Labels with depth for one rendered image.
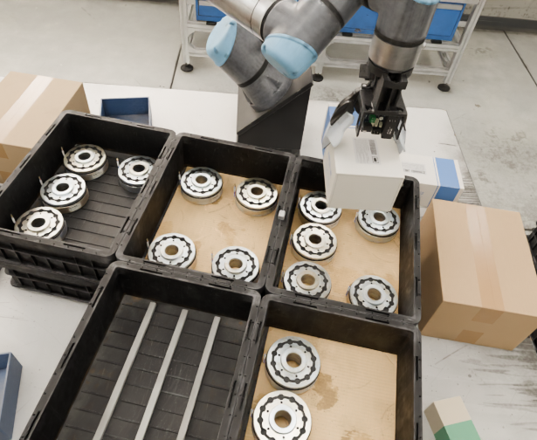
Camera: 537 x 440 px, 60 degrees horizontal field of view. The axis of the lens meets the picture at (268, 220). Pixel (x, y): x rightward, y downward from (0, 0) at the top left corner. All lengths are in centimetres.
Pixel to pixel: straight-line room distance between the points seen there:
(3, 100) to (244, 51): 68
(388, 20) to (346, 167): 25
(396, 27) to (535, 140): 255
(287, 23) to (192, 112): 95
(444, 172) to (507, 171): 147
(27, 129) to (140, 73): 180
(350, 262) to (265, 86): 54
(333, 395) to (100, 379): 43
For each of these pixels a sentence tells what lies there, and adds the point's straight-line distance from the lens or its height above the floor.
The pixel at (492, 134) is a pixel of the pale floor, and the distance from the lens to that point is 311.
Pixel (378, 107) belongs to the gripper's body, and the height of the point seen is 126.
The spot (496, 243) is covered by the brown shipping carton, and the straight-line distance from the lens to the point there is 123.
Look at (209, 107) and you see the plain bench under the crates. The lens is 166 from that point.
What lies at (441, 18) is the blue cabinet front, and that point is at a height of 45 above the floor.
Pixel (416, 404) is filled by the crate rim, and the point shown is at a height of 93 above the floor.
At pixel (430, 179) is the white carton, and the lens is 141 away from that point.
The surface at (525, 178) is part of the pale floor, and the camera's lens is 291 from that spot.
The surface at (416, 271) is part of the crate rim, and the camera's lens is 100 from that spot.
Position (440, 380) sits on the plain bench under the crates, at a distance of 117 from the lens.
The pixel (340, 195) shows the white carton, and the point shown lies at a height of 109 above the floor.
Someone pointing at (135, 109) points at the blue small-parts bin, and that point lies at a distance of 163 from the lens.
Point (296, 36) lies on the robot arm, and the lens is 72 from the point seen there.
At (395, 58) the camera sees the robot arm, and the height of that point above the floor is 134.
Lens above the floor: 170
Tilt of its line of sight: 50 degrees down
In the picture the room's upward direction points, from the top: 7 degrees clockwise
